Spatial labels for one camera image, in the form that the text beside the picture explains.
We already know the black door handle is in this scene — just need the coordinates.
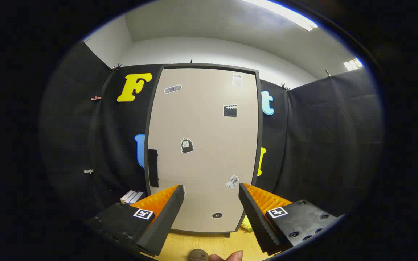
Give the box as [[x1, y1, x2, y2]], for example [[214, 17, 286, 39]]
[[148, 149, 159, 188]]

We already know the black backdrop cloth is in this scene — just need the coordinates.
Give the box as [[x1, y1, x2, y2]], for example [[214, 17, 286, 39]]
[[38, 40, 384, 225]]

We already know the small ceiling light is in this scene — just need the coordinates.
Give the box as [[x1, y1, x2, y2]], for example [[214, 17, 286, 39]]
[[343, 58, 364, 71]]

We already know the beige shoe cabinet door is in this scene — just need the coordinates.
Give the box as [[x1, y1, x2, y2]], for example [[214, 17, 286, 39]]
[[147, 67, 258, 232]]

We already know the white book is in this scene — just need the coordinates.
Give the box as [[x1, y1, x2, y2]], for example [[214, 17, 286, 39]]
[[120, 189, 137, 204]]

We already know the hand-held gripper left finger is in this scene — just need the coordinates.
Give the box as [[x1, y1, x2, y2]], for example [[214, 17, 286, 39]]
[[86, 184, 185, 257]]

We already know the grey shoe cabinet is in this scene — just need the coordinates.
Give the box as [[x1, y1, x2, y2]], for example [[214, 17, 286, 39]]
[[144, 63, 263, 238]]

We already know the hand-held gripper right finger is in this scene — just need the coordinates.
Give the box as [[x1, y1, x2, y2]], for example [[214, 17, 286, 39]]
[[239, 183, 344, 254]]

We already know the long ceiling light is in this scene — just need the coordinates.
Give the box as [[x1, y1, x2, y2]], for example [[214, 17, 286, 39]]
[[242, 0, 319, 32]]

